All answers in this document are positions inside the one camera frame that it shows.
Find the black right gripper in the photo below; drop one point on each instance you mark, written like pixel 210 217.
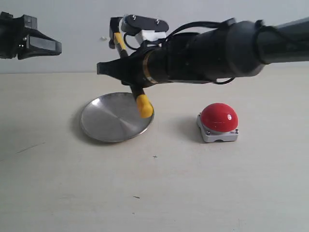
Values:
pixel 159 62

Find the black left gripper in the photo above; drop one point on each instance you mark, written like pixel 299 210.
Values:
pixel 20 37

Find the yellow black claw hammer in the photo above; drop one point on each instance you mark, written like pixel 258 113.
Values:
pixel 117 42

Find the red dome button grey base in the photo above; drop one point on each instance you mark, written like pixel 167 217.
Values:
pixel 218 122

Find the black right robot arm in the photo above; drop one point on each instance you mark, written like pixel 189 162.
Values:
pixel 211 52

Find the round steel plate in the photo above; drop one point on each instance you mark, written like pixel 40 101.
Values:
pixel 113 118

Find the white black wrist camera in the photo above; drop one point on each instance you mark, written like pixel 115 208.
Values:
pixel 144 28

